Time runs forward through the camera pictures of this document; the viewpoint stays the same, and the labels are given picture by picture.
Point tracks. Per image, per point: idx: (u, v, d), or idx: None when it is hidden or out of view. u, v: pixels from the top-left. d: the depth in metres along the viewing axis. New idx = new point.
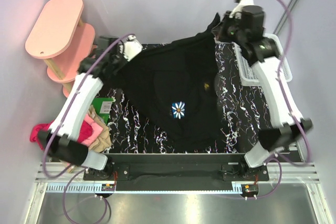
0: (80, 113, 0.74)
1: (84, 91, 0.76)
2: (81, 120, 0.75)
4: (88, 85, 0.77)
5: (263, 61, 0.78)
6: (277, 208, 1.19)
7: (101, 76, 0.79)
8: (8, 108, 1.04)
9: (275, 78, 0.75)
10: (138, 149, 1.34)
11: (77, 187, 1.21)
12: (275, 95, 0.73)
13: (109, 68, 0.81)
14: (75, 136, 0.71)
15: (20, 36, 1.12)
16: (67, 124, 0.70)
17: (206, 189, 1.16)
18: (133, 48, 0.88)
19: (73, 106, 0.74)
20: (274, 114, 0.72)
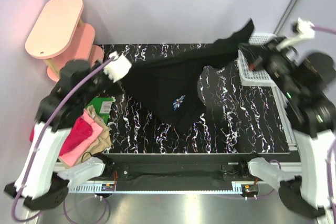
0: (45, 168, 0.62)
1: (44, 146, 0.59)
2: (48, 174, 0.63)
4: (50, 138, 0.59)
5: (316, 136, 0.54)
6: (277, 209, 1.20)
7: (63, 124, 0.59)
8: (8, 107, 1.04)
9: (324, 158, 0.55)
10: (138, 149, 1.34)
11: (75, 187, 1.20)
12: (317, 166, 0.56)
13: (75, 113, 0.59)
14: (43, 191, 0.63)
15: (20, 36, 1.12)
16: (30, 184, 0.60)
17: (206, 189, 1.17)
18: (115, 68, 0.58)
19: (34, 163, 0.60)
20: (308, 185, 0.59)
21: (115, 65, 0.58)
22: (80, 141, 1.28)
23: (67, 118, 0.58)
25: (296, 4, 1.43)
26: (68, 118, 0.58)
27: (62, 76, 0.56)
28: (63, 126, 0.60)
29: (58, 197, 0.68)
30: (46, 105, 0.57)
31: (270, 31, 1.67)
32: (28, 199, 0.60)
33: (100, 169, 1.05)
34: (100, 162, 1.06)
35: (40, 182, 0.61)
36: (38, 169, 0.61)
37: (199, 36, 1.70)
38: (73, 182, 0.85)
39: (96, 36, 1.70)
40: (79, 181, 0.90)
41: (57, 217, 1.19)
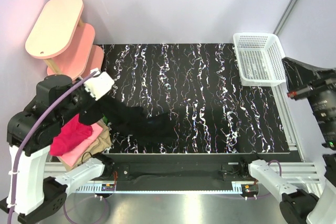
0: (30, 185, 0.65)
1: (24, 169, 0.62)
2: (35, 188, 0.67)
4: (27, 161, 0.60)
5: None
6: (277, 209, 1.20)
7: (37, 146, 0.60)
8: (8, 108, 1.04)
9: None
10: (138, 149, 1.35)
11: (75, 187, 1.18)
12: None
13: (51, 131, 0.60)
14: (37, 202, 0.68)
15: (20, 36, 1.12)
16: (20, 202, 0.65)
17: (206, 189, 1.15)
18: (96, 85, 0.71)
19: (19, 183, 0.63)
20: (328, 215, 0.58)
21: (97, 81, 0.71)
22: (80, 141, 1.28)
23: (40, 137, 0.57)
25: (296, 4, 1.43)
26: (41, 138, 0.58)
27: (40, 91, 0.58)
28: (37, 146, 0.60)
29: (56, 202, 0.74)
30: (15, 125, 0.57)
31: (270, 31, 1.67)
32: (20, 215, 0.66)
33: (100, 170, 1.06)
34: (100, 164, 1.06)
35: (30, 198, 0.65)
36: (23, 188, 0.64)
37: (199, 37, 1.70)
38: (71, 187, 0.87)
39: (96, 36, 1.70)
40: (77, 183, 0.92)
41: (57, 217, 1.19)
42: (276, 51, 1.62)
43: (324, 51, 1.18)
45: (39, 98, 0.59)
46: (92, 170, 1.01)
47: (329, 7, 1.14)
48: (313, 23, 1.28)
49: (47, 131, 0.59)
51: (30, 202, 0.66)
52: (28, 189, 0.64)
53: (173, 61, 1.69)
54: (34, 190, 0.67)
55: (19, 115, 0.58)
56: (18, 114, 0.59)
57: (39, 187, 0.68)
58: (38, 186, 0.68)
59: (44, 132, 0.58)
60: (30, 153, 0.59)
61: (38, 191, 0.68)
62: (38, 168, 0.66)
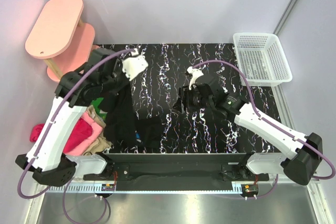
0: (57, 143, 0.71)
1: (60, 123, 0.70)
2: (59, 149, 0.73)
4: (64, 114, 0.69)
5: (239, 112, 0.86)
6: (277, 209, 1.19)
7: (80, 101, 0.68)
8: (8, 107, 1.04)
9: (259, 119, 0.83)
10: (138, 149, 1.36)
11: (76, 187, 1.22)
12: (266, 130, 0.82)
13: (93, 92, 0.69)
14: (53, 164, 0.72)
15: (20, 36, 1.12)
16: (41, 156, 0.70)
17: (206, 189, 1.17)
18: (133, 64, 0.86)
19: (49, 136, 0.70)
20: (284, 148, 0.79)
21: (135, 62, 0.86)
22: (80, 141, 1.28)
23: (86, 93, 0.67)
25: (296, 4, 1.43)
26: (86, 95, 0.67)
27: (94, 57, 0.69)
28: (80, 102, 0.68)
29: (66, 174, 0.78)
30: (66, 80, 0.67)
31: (269, 31, 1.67)
32: (37, 170, 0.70)
33: (102, 167, 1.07)
34: (103, 159, 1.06)
35: (51, 156, 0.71)
36: (50, 142, 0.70)
37: (199, 37, 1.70)
38: (79, 168, 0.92)
39: (96, 36, 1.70)
40: (83, 169, 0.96)
41: (57, 217, 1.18)
42: (276, 51, 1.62)
43: (324, 51, 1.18)
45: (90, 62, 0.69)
46: (95, 163, 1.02)
47: (329, 7, 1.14)
48: (313, 23, 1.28)
49: (92, 88, 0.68)
51: (50, 160, 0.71)
52: (54, 145, 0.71)
53: (173, 61, 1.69)
54: (57, 151, 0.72)
55: (69, 75, 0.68)
56: (69, 73, 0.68)
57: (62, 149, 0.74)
58: (60, 150, 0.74)
59: (90, 90, 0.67)
60: (73, 106, 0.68)
61: (59, 154, 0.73)
62: (68, 130, 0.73)
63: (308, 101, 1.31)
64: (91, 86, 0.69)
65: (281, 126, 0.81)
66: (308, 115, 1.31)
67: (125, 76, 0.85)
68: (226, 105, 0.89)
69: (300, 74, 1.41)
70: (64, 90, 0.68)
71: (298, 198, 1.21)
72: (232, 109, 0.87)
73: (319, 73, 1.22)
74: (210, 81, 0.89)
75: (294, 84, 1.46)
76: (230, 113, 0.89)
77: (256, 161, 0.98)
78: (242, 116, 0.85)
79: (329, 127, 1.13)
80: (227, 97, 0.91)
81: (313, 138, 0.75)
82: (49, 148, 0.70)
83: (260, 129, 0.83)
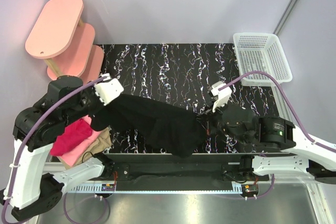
0: (28, 182, 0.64)
1: (25, 163, 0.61)
2: (33, 184, 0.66)
4: (27, 155, 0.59)
5: (293, 142, 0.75)
6: (277, 208, 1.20)
7: (40, 142, 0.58)
8: (8, 107, 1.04)
9: (311, 142, 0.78)
10: (138, 149, 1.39)
11: (75, 187, 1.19)
12: (316, 152, 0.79)
13: (56, 129, 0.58)
14: (31, 200, 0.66)
15: (20, 36, 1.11)
16: (15, 196, 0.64)
17: (206, 189, 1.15)
18: (106, 91, 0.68)
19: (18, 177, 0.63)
20: (331, 163, 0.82)
21: (107, 86, 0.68)
22: (80, 141, 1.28)
23: (45, 134, 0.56)
25: (296, 3, 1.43)
26: (45, 136, 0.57)
27: (52, 90, 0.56)
28: (40, 142, 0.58)
29: (51, 200, 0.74)
30: (22, 119, 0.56)
31: (270, 31, 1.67)
32: (14, 209, 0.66)
33: (98, 172, 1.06)
34: (99, 165, 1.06)
35: (25, 195, 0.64)
36: (21, 182, 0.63)
37: (199, 37, 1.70)
38: (69, 184, 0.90)
39: (96, 36, 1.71)
40: (75, 183, 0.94)
41: (57, 217, 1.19)
42: (276, 51, 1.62)
43: (325, 51, 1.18)
45: (49, 96, 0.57)
46: (91, 170, 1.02)
47: (329, 7, 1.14)
48: (313, 23, 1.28)
49: (55, 126, 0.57)
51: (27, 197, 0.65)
52: (28, 183, 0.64)
53: (173, 61, 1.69)
54: (32, 188, 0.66)
55: (26, 111, 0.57)
56: (27, 109, 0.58)
57: (37, 183, 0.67)
58: (35, 183, 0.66)
59: (50, 130, 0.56)
60: (33, 150, 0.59)
61: (34, 189, 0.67)
62: (38, 165, 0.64)
63: (309, 101, 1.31)
64: (51, 126, 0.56)
65: (327, 144, 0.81)
66: (308, 115, 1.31)
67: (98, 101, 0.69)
68: (275, 136, 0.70)
69: (300, 74, 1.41)
70: (21, 132, 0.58)
71: (297, 198, 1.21)
72: (284, 140, 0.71)
73: (319, 73, 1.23)
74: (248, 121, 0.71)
75: (294, 84, 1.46)
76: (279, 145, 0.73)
77: (266, 165, 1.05)
78: (297, 146, 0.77)
79: (329, 127, 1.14)
80: (274, 127, 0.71)
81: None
82: (20, 189, 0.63)
83: (312, 151, 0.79)
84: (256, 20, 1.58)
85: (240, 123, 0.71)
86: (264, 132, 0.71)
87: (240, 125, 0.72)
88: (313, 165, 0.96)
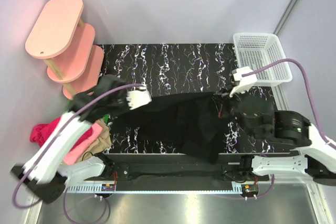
0: (59, 155, 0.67)
1: (66, 134, 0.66)
2: (57, 162, 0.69)
4: (74, 126, 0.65)
5: (307, 142, 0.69)
6: (277, 209, 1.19)
7: (88, 117, 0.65)
8: (8, 107, 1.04)
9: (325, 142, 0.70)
10: (138, 149, 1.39)
11: (75, 187, 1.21)
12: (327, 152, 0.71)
13: (100, 112, 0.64)
14: (48, 178, 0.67)
15: (20, 36, 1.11)
16: (42, 166, 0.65)
17: (206, 189, 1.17)
18: (137, 98, 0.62)
19: (52, 147, 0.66)
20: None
21: (140, 95, 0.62)
22: (81, 141, 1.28)
23: (93, 113, 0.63)
25: (296, 3, 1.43)
26: (91, 114, 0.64)
27: (105, 81, 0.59)
28: (87, 118, 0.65)
29: (56, 190, 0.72)
30: (80, 97, 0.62)
31: (270, 31, 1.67)
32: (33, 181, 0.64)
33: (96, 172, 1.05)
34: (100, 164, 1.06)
35: (51, 167, 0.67)
36: (53, 153, 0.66)
37: (199, 37, 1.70)
38: (70, 180, 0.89)
39: (96, 37, 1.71)
40: (77, 179, 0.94)
41: (57, 217, 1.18)
42: (276, 51, 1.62)
43: (325, 51, 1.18)
45: (102, 85, 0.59)
46: (93, 168, 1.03)
47: (329, 7, 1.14)
48: (313, 23, 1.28)
49: (100, 109, 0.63)
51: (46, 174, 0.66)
52: (55, 157, 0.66)
53: (173, 61, 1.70)
54: (56, 164, 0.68)
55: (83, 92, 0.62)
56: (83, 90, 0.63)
57: (59, 163, 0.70)
58: (59, 161, 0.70)
59: (97, 111, 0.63)
60: (82, 121, 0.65)
61: (56, 167, 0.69)
62: (69, 145, 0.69)
63: (308, 100, 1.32)
64: (99, 108, 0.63)
65: None
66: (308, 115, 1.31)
67: (126, 106, 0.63)
68: (294, 132, 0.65)
69: (300, 74, 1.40)
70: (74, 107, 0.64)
71: (297, 198, 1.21)
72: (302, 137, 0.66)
73: (319, 73, 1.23)
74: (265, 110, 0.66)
75: (294, 84, 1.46)
76: (296, 142, 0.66)
77: (265, 164, 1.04)
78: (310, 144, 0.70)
79: (329, 127, 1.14)
80: (293, 123, 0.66)
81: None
82: (51, 158, 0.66)
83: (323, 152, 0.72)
84: (256, 20, 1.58)
85: (259, 115, 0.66)
86: (280, 127, 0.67)
87: (256, 117, 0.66)
88: (311, 166, 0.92)
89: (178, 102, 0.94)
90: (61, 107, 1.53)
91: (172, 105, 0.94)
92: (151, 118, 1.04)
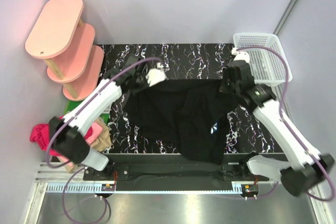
0: (93, 113, 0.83)
1: (104, 94, 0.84)
2: (91, 120, 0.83)
4: (111, 88, 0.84)
5: (262, 105, 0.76)
6: (277, 208, 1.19)
7: (122, 86, 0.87)
8: (8, 107, 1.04)
9: (279, 118, 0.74)
10: (138, 149, 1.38)
11: (76, 187, 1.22)
12: (283, 134, 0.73)
13: (129, 83, 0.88)
14: (83, 131, 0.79)
15: (20, 36, 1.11)
16: (82, 117, 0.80)
17: (206, 189, 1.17)
18: (156, 74, 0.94)
19: (90, 105, 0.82)
20: (292, 157, 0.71)
21: (156, 74, 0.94)
22: None
23: (126, 83, 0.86)
25: (296, 3, 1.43)
26: (124, 86, 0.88)
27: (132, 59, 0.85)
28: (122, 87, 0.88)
29: (80, 153, 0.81)
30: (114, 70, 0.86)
31: (269, 31, 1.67)
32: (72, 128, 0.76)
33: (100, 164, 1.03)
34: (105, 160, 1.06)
35: (87, 121, 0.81)
36: (92, 108, 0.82)
37: (199, 37, 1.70)
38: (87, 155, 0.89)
39: (96, 37, 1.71)
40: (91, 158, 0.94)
41: (57, 217, 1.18)
42: (276, 50, 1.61)
43: (325, 50, 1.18)
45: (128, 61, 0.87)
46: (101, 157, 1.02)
47: (329, 6, 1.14)
48: (313, 22, 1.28)
49: (130, 80, 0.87)
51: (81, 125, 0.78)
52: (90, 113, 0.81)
53: (173, 61, 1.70)
54: (90, 121, 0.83)
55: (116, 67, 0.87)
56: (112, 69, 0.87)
57: (90, 123, 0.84)
58: (91, 120, 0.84)
59: (129, 81, 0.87)
60: (118, 86, 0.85)
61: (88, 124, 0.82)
62: (100, 109, 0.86)
63: (308, 100, 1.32)
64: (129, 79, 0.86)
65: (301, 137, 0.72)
66: (308, 114, 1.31)
67: (146, 82, 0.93)
68: (253, 95, 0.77)
69: (300, 74, 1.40)
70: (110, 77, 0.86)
71: (297, 198, 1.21)
72: (259, 100, 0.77)
73: (319, 72, 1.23)
74: (242, 65, 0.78)
75: (294, 84, 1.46)
76: (253, 105, 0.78)
77: (257, 161, 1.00)
78: (262, 112, 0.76)
79: (329, 126, 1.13)
80: (254, 88, 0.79)
81: (326, 158, 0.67)
82: (90, 112, 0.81)
83: (275, 129, 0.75)
84: (257, 19, 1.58)
85: (237, 68, 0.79)
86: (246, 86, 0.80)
87: (235, 69, 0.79)
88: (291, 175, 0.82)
89: (188, 87, 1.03)
90: (61, 107, 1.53)
91: (182, 89, 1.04)
92: (166, 104, 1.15)
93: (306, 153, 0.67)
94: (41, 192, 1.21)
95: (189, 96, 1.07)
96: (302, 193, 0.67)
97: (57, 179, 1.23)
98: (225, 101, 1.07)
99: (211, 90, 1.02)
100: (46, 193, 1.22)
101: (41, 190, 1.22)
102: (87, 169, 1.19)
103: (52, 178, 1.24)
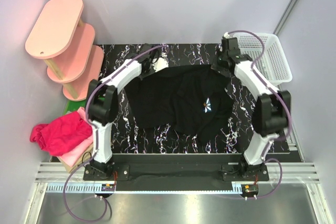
0: (123, 80, 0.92)
1: (131, 67, 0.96)
2: (119, 87, 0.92)
4: (136, 64, 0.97)
5: (240, 63, 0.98)
6: (277, 209, 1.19)
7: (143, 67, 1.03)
8: (8, 107, 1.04)
9: (250, 70, 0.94)
10: (138, 149, 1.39)
11: (76, 187, 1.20)
12: (251, 77, 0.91)
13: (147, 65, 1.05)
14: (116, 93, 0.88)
15: (20, 36, 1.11)
16: (115, 80, 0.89)
17: (206, 189, 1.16)
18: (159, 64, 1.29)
19: (121, 74, 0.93)
20: (255, 92, 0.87)
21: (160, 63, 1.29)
22: (80, 141, 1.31)
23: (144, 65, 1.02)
25: (296, 3, 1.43)
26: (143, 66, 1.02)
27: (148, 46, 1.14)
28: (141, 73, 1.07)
29: (111, 115, 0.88)
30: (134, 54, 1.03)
31: (270, 31, 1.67)
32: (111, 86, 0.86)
33: (106, 151, 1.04)
34: (108, 154, 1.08)
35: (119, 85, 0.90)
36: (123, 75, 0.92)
37: (199, 37, 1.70)
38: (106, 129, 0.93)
39: (96, 37, 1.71)
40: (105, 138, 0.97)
41: (57, 217, 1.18)
42: (276, 52, 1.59)
43: (325, 51, 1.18)
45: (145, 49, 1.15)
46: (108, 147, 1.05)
47: (330, 7, 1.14)
48: (313, 23, 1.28)
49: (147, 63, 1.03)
51: (116, 85, 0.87)
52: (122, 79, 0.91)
53: (173, 61, 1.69)
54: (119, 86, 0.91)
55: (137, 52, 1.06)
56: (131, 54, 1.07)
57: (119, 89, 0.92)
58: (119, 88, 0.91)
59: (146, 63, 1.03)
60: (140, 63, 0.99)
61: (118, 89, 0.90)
62: (127, 81, 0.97)
63: (308, 100, 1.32)
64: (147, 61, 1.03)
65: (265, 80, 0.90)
66: (308, 115, 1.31)
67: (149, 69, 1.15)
68: (234, 56, 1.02)
69: (300, 74, 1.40)
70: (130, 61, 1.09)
71: (297, 198, 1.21)
72: (236, 61, 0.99)
73: (319, 72, 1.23)
74: (231, 38, 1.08)
75: (294, 84, 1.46)
76: (233, 66, 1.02)
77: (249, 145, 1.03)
78: (239, 65, 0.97)
79: (329, 126, 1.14)
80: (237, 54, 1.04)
81: (285, 94, 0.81)
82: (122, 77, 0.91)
83: (246, 76, 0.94)
84: (257, 19, 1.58)
85: (226, 39, 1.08)
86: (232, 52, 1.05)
87: (225, 40, 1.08)
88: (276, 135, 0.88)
89: (184, 71, 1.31)
90: (61, 107, 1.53)
91: (179, 73, 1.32)
92: (167, 86, 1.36)
93: (266, 88, 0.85)
94: (41, 192, 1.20)
95: (184, 78, 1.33)
96: (264, 125, 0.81)
97: (58, 178, 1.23)
98: (217, 80, 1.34)
99: (203, 73, 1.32)
100: (46, 193, 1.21)
101: (41, 190, 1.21)
102: (86, 170, 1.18)
103: (52, 178, 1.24)
